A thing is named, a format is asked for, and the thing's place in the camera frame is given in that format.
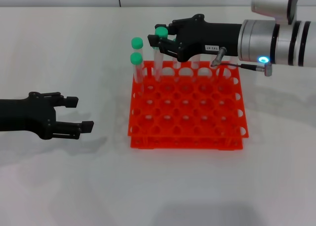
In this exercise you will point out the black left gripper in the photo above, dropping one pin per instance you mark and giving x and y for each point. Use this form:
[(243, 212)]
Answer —
[(24, 115)]

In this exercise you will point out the orange test tube rack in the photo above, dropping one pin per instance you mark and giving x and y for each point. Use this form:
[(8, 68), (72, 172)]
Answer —
[(187, 145)]

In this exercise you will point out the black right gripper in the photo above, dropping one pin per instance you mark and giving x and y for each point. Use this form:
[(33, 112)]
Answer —
[(205, 38)]

